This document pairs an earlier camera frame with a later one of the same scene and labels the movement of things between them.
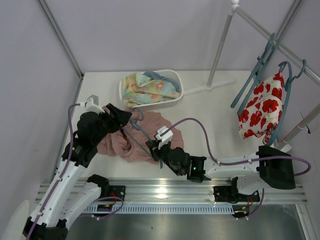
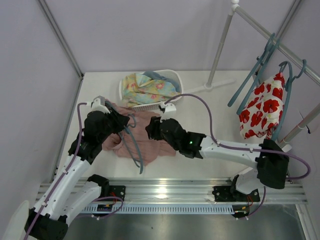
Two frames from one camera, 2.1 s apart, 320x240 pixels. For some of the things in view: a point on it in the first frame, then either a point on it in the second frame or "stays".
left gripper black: x=115 y=117 stays
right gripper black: x=157 y=151 -> x=153 y=128
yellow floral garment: x=139 y=88 stays
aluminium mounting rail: x=138 y=190 stays
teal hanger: x=135 y=124 -> x=125 y=146
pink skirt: x=130 y=141 stays
